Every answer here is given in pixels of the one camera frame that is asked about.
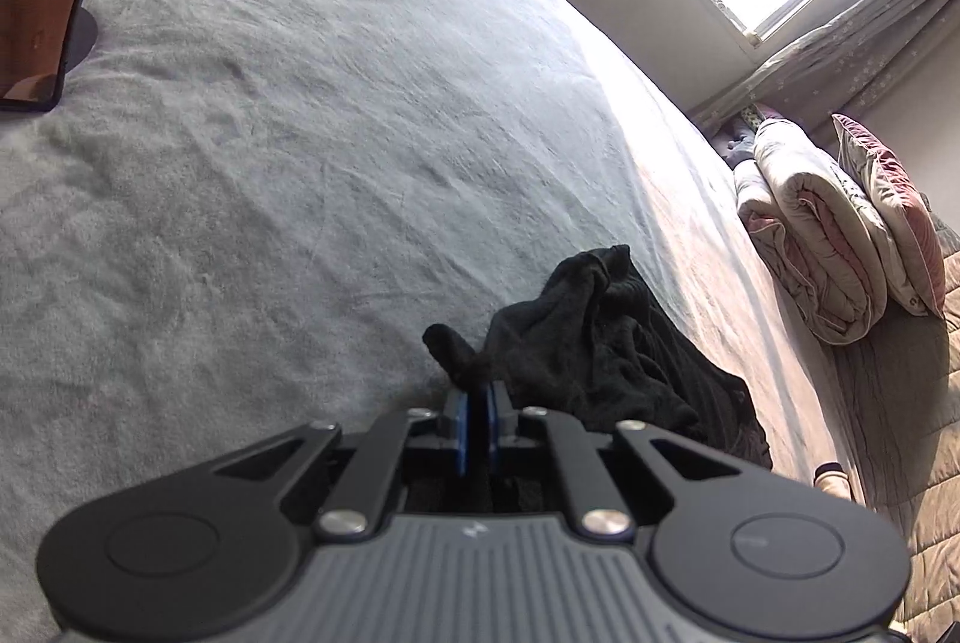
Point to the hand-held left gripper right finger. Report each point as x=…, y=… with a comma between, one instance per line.
x=493, y=425

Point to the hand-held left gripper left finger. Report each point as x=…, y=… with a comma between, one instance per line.
x=461, y=429

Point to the black garment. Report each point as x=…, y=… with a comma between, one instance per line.
x=600, y=343

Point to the folded beige garment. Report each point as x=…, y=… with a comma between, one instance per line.
x=836, y=482

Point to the folded beige pink quilt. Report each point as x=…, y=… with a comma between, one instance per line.
x=814, y=238

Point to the colourful cloth pile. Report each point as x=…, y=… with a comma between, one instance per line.
x=739, y=137

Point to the grey quilted headboard cover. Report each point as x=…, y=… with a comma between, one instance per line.
x=907, y=425

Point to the pink and grey pillow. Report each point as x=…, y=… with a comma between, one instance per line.
x=896, y=215

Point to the pale patterned curtain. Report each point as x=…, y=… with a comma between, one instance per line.
x=847, y=36

